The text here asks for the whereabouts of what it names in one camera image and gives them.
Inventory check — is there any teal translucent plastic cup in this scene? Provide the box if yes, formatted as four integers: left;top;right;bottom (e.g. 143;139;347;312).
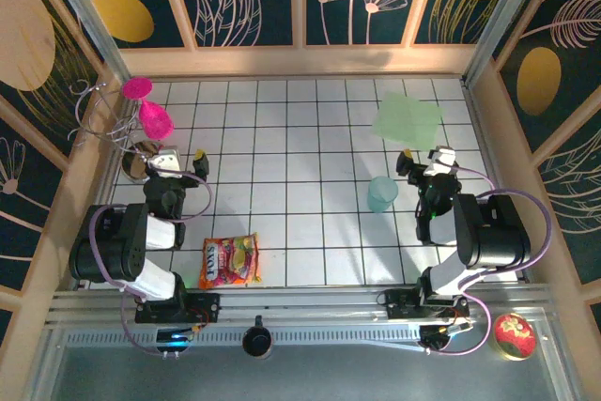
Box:
366;175;399;213

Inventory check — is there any pink egg-shaped sponge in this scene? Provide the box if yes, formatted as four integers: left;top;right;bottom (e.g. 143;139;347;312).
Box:
137;100;175;142

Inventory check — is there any orange Fox's candy bag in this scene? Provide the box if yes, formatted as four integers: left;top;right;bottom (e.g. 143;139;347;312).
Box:
197;231;263;290

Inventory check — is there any pink flat round sponge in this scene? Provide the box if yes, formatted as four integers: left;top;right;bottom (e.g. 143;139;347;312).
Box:
122;76;154;100

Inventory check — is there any small controller board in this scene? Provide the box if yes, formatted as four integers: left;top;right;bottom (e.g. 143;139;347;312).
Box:
156;325;194;356
419;319;473;354

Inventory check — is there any red round floral tin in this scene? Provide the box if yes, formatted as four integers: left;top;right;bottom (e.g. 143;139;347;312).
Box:
491;312;537;362

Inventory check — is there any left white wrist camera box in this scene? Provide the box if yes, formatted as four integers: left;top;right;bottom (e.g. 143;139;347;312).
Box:
147;146;183;179

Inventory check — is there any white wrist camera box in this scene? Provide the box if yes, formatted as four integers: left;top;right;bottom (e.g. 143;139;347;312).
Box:
147;146;183;179
427;146;457;170

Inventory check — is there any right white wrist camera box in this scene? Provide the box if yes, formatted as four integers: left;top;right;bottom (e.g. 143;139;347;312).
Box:
427;146;457;170

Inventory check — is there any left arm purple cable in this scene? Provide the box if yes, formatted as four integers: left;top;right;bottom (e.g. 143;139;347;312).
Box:
88;163;212;356

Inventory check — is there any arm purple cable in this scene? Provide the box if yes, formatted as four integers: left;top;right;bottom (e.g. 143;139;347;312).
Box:
424;163;551;356
88;163;212;356

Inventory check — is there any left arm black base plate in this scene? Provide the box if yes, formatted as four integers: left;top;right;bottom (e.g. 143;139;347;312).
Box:
134;291;222;325

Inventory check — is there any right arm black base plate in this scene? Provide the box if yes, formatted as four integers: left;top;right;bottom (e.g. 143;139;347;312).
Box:
377;287;470;322

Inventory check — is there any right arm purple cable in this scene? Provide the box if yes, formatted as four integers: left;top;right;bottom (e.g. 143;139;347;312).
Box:
424;163;551;356

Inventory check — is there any aluminium mounting rail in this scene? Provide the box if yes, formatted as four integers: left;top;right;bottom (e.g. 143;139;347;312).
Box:
44;282;555;327

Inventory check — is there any aluminium frame post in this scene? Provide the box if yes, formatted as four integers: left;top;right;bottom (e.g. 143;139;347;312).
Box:
39;0;131;82
462;0;536;87

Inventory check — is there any perforated metal cable duct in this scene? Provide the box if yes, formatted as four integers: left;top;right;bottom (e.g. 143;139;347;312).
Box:
65;329;424;347

